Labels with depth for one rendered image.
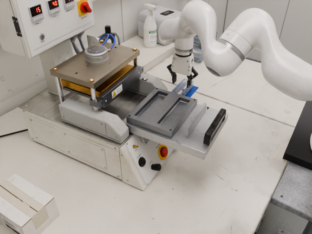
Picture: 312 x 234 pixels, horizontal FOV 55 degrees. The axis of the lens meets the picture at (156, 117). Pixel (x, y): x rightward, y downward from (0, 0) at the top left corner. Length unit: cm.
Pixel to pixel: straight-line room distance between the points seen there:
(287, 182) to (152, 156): 49
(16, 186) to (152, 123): 47
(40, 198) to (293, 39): 280
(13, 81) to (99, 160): 64
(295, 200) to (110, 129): 66
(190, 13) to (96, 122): 45
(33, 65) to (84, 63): 56
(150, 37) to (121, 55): 79
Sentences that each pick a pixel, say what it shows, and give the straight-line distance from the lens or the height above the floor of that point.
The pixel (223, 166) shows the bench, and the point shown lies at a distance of 117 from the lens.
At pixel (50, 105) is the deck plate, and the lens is 119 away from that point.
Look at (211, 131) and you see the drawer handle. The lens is 90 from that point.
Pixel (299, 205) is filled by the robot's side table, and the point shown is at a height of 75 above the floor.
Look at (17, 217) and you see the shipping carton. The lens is 98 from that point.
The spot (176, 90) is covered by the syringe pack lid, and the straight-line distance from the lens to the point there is 147.
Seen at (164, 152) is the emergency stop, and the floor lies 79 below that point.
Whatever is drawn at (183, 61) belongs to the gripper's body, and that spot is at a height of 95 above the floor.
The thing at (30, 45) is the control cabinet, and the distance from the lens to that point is 103.
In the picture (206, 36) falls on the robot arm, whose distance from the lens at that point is 92.
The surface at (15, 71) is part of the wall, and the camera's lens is 153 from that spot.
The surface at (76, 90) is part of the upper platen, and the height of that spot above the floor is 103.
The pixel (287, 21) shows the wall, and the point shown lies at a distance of 325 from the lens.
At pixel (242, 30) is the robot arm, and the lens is 92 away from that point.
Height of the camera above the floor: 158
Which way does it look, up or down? 38 degrees down
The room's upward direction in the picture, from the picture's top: straight up
